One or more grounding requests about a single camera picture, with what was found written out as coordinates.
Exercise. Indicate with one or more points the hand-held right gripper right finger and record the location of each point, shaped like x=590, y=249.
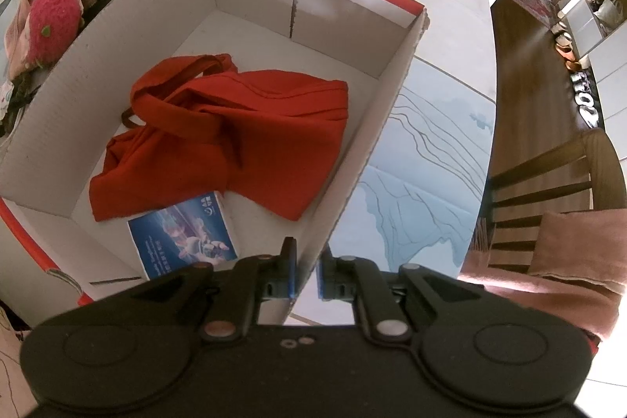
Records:
x=321, y=278

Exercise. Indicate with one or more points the white wall cabinet unit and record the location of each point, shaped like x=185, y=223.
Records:
x=612, y=65

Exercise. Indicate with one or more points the printed blue table mat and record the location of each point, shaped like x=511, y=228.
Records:
x=426, y=163

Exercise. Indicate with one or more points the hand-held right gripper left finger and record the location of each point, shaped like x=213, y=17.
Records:
x=292, y=271

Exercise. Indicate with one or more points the black and white footwear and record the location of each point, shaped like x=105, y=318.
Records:
x=585, y=99

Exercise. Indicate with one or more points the white tote bag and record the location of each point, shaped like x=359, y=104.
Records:
x=605, y=14

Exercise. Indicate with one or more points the blue printed card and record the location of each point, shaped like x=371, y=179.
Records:
x=181, y=232

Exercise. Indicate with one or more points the brown slippers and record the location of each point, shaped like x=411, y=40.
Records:
x=566, y=48

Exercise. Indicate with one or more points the red cloth bag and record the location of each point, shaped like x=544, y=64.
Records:
x=274, y=129

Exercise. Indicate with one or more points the pink plush strawberry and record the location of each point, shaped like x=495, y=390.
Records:
x=51, y=26

